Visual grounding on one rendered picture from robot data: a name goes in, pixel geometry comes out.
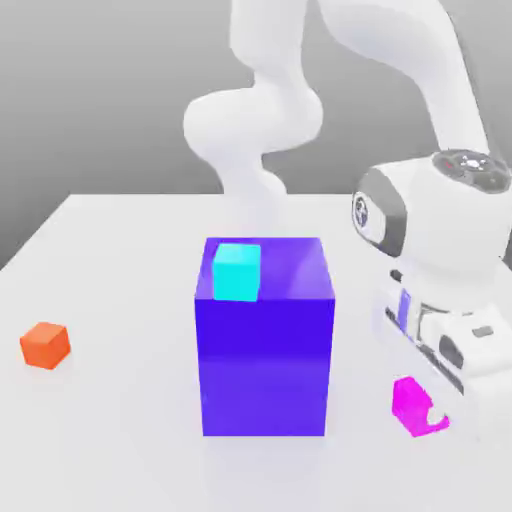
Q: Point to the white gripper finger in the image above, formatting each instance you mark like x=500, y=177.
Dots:
x=436, y=414

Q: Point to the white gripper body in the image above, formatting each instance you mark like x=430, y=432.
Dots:
x=424, y=360

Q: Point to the small magenta cube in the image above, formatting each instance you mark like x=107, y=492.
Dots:
x=410, y=406

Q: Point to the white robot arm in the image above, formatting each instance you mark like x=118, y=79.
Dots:
x=436, y=224

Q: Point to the small cyan cube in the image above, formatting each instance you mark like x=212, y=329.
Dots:
x=236, y=276

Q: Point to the small orange cube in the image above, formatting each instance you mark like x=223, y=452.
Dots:
x=44, y=346

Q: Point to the large blue box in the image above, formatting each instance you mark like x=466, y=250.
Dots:
x=264, y=360

